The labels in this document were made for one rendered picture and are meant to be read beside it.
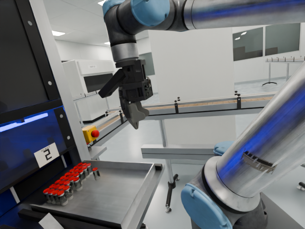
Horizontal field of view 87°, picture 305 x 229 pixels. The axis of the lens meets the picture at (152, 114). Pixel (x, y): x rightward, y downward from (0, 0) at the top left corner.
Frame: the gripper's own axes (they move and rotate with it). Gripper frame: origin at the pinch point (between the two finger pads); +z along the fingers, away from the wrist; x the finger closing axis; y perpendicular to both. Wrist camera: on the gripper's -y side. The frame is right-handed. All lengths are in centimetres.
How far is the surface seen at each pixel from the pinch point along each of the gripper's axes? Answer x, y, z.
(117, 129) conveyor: 56, -46, 23
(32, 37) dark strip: 3, -36, -35
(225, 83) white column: 143, 39, 10
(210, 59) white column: 143, 25, -17
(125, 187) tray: -4.8, -5.8, 21.3
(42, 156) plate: -8.9, -35.6, 7.0
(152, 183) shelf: -1.3, 3.1, 21.6
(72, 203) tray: -14.2, -20.9, 21.3
